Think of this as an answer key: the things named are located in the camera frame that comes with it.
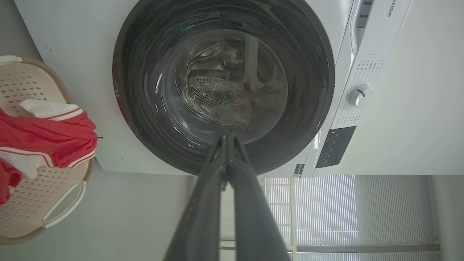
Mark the beige perforated laundry basket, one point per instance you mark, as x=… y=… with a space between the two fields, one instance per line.
x=25 y=83

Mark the red and white garment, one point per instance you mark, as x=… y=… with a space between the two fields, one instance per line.
x=43 y=137

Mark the black washer display panel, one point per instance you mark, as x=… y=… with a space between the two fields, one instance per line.
x=335 y=146

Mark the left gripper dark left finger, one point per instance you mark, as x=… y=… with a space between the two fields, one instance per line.
x=203 y=206

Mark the white detergent drawer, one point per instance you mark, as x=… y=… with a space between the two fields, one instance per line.
x=384 y=29

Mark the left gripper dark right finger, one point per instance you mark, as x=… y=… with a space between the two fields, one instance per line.
x=253 y=214

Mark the white front-load washing machine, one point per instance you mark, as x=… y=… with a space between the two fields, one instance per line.
x=72 y=36

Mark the round white filter cover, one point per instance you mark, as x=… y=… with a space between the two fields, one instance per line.
x=113 y=152

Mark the white vertical window blinds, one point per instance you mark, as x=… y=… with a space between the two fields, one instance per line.
x=326 y=210

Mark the white round control knob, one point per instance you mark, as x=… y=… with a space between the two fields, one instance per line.
x=361 y=96

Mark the small dark sticker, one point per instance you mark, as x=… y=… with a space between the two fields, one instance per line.
x=298 y=170

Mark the black round glass washer door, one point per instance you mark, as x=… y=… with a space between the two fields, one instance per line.
x=145 y=72

